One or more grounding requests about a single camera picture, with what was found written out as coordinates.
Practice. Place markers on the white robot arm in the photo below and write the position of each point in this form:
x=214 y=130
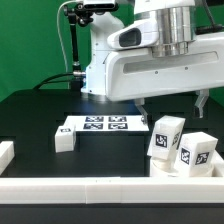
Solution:
x=162 y=52

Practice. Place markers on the white left fence rail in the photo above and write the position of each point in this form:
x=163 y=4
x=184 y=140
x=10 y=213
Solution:
x=6 y=154

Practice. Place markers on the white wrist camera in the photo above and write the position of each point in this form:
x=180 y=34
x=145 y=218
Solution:
x=139 y=34

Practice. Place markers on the white right fence rail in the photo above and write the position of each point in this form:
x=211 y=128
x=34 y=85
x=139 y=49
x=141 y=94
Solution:
x=218 y=163

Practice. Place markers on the white fence rail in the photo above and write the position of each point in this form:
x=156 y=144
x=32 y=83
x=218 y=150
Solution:
x=111 y=190
x=218 y=163
x=6 y=154

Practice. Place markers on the white round stool seat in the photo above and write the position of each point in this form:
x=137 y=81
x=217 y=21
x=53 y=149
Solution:
x=159 y=168

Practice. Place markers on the white front fence rail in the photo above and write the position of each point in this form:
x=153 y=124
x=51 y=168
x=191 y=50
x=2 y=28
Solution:
x=111 y=190

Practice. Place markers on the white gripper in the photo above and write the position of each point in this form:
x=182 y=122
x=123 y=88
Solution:
x=134 y=74

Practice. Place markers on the white marker base plate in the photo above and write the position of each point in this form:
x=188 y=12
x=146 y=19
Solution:
x=107 y=123

